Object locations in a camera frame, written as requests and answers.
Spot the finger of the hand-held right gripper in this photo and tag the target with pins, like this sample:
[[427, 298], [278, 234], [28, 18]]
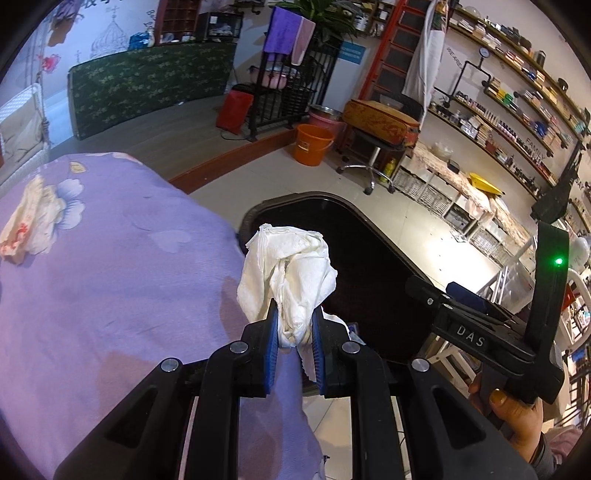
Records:
[[425, 293], [480, 302]]

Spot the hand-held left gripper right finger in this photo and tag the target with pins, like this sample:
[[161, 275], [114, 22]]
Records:
[[317, 353]]

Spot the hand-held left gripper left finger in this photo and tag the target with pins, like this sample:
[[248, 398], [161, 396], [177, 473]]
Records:
[[272, 344]]

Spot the black bin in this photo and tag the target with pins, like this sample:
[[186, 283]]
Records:
[[369, 258]]

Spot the white tissue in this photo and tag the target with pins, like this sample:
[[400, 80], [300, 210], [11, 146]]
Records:
[[286, 258]]

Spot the person's right forearm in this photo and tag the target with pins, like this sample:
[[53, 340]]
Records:
[[556, 457]]

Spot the person's right hand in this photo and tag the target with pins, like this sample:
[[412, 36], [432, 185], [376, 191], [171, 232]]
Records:
[[521, 424]]

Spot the white low cabinet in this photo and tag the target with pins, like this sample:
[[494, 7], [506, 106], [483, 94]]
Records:
[[443, 194]]

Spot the yellow tray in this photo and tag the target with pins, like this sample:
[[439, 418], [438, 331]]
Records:
[[485, 183]]

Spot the small yellow bottle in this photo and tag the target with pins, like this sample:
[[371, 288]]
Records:
[[391, 170]]

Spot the purple floral blanket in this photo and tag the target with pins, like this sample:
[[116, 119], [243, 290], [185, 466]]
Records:
[[115, 300]]

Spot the stool with brown cushion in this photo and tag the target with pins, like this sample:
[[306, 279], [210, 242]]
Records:
[[381, 120]]

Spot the orange bucket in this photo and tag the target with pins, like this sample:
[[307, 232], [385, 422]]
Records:
[[311, 145]]

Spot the pink basin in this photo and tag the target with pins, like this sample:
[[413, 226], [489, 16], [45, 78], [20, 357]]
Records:
[[328, 120]]

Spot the black metal rack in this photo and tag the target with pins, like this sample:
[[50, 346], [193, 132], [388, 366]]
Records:
[[295, 101]]

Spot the red bag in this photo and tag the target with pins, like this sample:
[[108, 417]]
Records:
[[235, 113]]

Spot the white hanging garment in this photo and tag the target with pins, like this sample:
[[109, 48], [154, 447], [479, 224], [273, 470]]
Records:
[[422, 55]]

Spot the pink towel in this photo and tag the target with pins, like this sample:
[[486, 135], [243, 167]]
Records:
[[302, 44]]

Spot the green patterned mattress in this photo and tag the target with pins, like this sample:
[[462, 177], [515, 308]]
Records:
[[152, 78]]

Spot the green potted plant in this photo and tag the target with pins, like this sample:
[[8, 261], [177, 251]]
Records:
[[323, 14]]

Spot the purple towel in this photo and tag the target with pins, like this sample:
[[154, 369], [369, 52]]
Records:
[[282, 30]]

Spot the black box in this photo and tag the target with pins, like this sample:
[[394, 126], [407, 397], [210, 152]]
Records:
[[221, 25]]

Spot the blue packet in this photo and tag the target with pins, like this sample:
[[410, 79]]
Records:
[[141, 41]]

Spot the white wicker swing chair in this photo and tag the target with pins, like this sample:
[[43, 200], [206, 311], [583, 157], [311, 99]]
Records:
[[21, 124]]

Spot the wooden pigeonhole cabinet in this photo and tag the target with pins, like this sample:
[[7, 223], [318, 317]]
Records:
[[180, 21]]

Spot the wall shelves of products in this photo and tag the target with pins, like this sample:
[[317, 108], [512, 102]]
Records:
[[508, 92]]

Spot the red ladder frame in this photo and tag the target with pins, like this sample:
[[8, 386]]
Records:
[[392, 50]]

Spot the blue wall sign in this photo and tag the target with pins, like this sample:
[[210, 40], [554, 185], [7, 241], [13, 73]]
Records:
[[351, 53]]

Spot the wall poster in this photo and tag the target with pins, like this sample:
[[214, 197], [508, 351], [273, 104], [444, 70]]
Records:
[[101, 41]]

